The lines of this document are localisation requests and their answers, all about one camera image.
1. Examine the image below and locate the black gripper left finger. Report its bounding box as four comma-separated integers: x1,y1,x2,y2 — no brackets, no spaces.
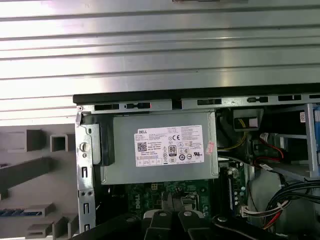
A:
72,192,176,240

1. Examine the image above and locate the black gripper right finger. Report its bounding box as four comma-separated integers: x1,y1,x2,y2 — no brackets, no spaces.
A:
173,196,283,240

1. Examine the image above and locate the RAM stick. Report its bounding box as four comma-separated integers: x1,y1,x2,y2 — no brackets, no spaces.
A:
0,209,43,217
231,174,238,218

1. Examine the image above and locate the CPU socket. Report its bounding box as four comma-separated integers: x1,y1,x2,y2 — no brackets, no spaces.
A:
180,194,200,213

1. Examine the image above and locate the green motherboard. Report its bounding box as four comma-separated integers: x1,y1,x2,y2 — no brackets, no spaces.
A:
127,159,248,218

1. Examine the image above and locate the grey power supply unit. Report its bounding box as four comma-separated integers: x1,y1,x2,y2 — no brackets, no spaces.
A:
101,109,220,186

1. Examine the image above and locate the metal drive cage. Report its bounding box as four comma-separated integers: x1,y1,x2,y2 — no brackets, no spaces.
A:
249,102,320,182

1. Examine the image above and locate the black PC case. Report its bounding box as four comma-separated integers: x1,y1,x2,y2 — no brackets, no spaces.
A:
72,83,320,240

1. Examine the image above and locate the grey parts rack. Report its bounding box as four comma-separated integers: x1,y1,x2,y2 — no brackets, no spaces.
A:
0,124,81,240

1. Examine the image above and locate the blue drive latch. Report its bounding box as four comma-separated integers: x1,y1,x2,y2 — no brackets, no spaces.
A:
311,103,320,167

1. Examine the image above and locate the black cable bundle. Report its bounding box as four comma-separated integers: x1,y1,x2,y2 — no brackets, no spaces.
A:
246,179,320,231

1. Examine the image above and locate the yellow wire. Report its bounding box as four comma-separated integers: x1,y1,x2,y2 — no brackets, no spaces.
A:
216,119,251,152

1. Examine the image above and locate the red wire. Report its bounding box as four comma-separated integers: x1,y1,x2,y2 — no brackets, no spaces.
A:
252,147,288,167

